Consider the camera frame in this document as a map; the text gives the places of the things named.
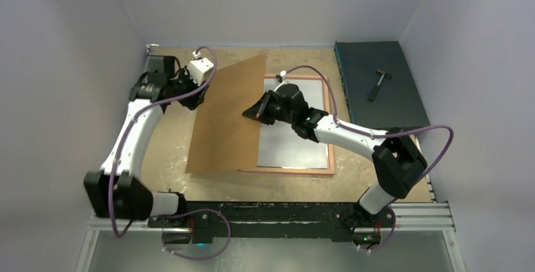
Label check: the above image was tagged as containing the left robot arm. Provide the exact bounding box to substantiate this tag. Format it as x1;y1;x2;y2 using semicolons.
83;53;214;227

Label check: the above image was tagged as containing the small hammer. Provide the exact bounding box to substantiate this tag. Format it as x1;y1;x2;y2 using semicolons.
368;69;392;102

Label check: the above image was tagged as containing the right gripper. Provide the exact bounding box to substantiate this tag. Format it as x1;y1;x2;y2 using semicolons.
244;89;297;125

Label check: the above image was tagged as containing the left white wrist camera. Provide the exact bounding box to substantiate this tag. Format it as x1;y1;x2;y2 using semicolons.
185;52;214;86

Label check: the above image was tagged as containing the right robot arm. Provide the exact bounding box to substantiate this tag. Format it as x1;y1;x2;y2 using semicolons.
242;84;428;226

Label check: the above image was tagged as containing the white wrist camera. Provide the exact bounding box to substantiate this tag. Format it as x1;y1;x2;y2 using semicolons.
275;71;288;86
185;52;214;86

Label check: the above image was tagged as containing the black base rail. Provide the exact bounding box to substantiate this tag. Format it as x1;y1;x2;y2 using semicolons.
148;201;394;244

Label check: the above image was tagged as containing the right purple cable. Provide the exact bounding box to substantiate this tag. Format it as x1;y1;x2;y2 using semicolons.
282;65;455;255

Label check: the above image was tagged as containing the pink picture frame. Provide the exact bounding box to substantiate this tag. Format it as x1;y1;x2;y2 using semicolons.
242;74;344;177

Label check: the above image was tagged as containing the dark blue box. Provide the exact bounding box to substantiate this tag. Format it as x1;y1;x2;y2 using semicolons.
334;41;430;130

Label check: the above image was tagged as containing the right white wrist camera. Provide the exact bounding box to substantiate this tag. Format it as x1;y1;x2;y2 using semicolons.
275;71;288;86

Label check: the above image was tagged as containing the seascape photo print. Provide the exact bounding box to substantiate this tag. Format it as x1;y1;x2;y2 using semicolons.
257;78;328;169

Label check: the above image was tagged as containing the brown cardboard backing board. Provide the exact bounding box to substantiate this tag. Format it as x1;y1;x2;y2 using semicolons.
185;55;266;174

